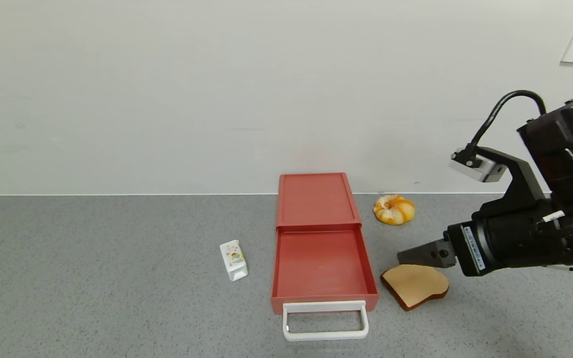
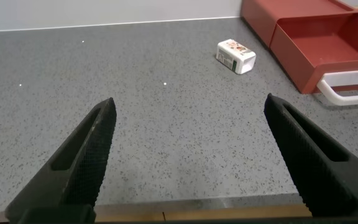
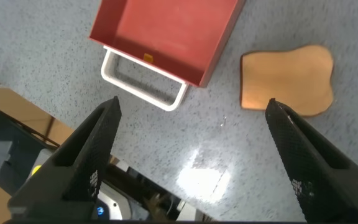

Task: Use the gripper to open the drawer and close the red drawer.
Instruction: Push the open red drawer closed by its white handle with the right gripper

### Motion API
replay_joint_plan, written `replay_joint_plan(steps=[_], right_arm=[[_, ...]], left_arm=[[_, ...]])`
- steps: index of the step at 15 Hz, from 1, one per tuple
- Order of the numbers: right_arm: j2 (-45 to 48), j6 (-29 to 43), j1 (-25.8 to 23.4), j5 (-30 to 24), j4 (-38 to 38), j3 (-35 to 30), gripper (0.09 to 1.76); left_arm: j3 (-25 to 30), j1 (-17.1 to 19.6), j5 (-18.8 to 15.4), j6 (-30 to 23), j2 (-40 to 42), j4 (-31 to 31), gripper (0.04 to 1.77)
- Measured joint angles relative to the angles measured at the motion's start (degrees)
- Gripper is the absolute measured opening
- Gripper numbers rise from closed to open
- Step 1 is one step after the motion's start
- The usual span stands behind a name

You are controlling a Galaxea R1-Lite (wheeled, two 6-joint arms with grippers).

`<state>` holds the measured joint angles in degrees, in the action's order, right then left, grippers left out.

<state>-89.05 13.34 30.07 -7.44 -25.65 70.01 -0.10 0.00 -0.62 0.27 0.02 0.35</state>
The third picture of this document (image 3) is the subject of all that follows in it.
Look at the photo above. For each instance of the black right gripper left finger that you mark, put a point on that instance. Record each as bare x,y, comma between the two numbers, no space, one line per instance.
82,161

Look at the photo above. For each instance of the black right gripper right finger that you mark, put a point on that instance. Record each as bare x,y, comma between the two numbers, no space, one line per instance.
315,168

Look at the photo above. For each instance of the toast bread slice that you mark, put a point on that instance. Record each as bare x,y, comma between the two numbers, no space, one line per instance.
284,77

